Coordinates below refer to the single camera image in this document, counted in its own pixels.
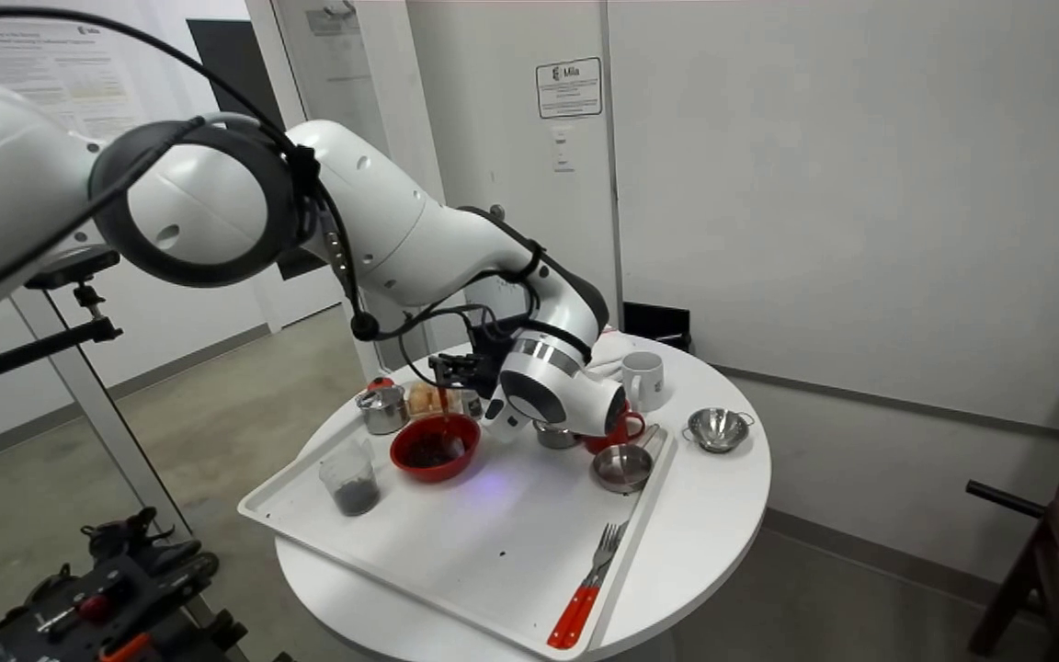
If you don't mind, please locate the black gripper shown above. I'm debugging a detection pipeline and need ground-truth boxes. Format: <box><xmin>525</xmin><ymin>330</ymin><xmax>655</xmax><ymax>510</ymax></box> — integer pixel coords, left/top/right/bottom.
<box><xmin>432</xmin><ymin>344</ymin><xmax>514</xmax><ymax>404</ymax></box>

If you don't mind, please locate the orange handled steel spoon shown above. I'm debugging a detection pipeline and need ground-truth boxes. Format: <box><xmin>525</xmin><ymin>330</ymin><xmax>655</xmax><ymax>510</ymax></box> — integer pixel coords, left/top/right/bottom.
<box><xmin>425</xmin><ymin>395</ymin><xmax>466</xmax><ymax>457</ymax></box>

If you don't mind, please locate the orange bowl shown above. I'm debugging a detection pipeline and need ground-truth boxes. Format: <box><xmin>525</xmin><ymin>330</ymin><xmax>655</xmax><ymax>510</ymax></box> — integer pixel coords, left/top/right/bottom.
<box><xmin>385</xmin><ymin>412</ymin><xmax>484</xmax><ymax>484</ymax></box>

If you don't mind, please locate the small tan bread roll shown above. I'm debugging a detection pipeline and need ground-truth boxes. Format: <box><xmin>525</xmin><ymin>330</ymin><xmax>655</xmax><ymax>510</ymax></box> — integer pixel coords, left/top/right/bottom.
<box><xmin>403</xmin><ymin>381</ymin><xmax>444</xmax><ymax>418</ymax></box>

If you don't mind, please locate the dark brown beans pile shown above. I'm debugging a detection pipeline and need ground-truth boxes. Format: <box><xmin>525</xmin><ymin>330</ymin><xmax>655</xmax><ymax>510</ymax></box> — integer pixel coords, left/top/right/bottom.
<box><xmin>403</xmin><ymin>429</ymin><xmax>466</xmax><ymax>471</ymax></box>

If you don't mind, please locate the steel pot with lid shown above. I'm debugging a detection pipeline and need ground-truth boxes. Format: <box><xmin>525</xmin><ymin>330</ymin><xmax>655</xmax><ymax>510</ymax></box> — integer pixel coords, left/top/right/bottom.
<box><xmin>352</xmin><ymin>377</ymin><xmax>412</xmax><ymax>442</ymax></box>

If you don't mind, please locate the red mug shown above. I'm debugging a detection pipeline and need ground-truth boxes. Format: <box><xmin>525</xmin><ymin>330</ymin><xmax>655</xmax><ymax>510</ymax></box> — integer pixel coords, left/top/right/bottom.
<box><xmin>580</xmin><ymin>404</ymin><xmax>651</xmax><ymax>457</ymax></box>

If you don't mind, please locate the clear plastic measuring cup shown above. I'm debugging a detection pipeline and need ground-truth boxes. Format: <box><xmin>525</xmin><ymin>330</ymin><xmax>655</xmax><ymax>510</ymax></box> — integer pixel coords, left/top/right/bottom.
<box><xmin>318</xmin><ymin>439</ymin><xmax>385</xmax><ymax>520</ymax></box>

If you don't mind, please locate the white mug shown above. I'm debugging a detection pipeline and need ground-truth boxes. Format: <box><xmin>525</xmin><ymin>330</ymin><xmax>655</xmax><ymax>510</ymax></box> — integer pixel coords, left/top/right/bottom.
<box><xmin>608</xmin><ymin>351</ymin><xmax>668</xmax><ymax>417</ymax></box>

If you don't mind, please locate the white plastic tray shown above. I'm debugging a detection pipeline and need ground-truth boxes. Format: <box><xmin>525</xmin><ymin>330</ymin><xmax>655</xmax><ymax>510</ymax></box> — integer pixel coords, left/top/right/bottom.
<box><xmin>237</xmin><ymin>365</ymin><xmax>689</xmax><ymax>662</ymax></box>

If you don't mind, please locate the white door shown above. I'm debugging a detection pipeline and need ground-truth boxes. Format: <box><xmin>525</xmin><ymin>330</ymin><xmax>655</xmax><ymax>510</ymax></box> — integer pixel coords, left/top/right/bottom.
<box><xmin>245</xmin><ymin>0</ymin><xmax>450</xmax><ymax>370</ymax></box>

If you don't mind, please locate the paper notice sheet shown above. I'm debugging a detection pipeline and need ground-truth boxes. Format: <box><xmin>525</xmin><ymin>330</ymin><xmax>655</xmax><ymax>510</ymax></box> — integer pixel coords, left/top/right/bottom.
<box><xmin>0</xmin><ymin>16</ymin><xmax>206</xmax><ymax>140</ymax></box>

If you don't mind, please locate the black box by wall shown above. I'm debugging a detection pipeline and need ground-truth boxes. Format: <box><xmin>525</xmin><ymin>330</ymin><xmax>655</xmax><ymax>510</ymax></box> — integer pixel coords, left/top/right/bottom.
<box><xmin>620</xmin><ymin>299</ymin><xmax>696</xmax><ymax>352</ymax></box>

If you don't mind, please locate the white light switch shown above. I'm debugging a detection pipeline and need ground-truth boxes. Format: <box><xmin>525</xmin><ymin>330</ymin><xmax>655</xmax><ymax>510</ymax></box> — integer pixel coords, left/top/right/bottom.
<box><xmin>548</xmin><ymin>129</ymin><xmax>580</xmax><ymax>175</ymax></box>

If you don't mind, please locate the orange handled knife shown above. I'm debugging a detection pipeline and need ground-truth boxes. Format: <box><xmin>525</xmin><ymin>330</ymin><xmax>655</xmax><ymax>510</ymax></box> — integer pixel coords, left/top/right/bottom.
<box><xmin>545</xmin><ymin>520</ymin><xmax>634</xmax><ymax>653</ymax></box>

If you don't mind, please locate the white wall sign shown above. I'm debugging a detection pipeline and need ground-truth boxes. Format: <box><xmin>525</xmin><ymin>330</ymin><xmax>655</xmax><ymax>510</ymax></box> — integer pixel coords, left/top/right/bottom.
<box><xmin>533</xmin><ymin>55</ymin><xmax>608</xmax><ymax>122</ymax></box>

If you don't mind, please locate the aluminium frame pole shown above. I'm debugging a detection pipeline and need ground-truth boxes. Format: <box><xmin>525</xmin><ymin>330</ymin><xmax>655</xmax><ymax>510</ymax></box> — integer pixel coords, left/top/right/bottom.
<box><xmin>7</xmin><ymin>286</ymin><xmax>208</xmax><ymax>568</ymax></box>

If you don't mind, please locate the black camera on stand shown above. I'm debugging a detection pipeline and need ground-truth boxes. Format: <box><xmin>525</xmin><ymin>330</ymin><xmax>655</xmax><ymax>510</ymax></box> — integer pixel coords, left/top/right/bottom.
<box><xmin>21</xmin><ymin>246</ymin><xmax>125</xmax><ymax>293</ymax></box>

